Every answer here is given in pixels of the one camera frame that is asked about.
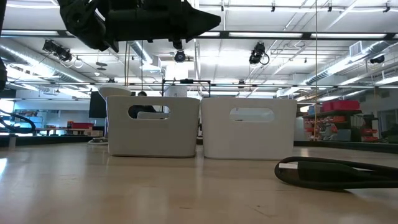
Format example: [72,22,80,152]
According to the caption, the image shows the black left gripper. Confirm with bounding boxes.
[107,0,221,50]

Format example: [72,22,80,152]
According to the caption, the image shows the red storage bins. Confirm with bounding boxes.
[322,100,361,113]

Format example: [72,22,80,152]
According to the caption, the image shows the dark storage shelf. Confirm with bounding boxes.
[303,109,380,142]

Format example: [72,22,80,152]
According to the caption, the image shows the white plastic bin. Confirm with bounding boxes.
[200,97,298,161]

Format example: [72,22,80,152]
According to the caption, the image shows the red box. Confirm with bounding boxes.
[67,121,95,129]

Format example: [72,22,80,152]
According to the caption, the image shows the black monitor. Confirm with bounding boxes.
[88,91,108,119]

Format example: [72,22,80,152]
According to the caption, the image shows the black overhead camera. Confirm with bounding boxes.
[174,49,187,63]

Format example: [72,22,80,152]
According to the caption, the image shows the black overhead light beam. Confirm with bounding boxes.
[0,29,398,40]

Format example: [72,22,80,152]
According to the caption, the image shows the black USB cable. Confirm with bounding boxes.
[274,156,398,191]

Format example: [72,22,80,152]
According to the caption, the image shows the black background rig frame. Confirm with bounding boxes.
[160,79,211,98]

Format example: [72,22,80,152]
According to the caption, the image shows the grey plastic bin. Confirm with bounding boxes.
[106,95,201,158]

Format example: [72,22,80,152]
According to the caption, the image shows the black camera with cable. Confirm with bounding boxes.
[248,42,271,65]

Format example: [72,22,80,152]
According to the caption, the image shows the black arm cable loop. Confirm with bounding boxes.
[0,108,37,134]

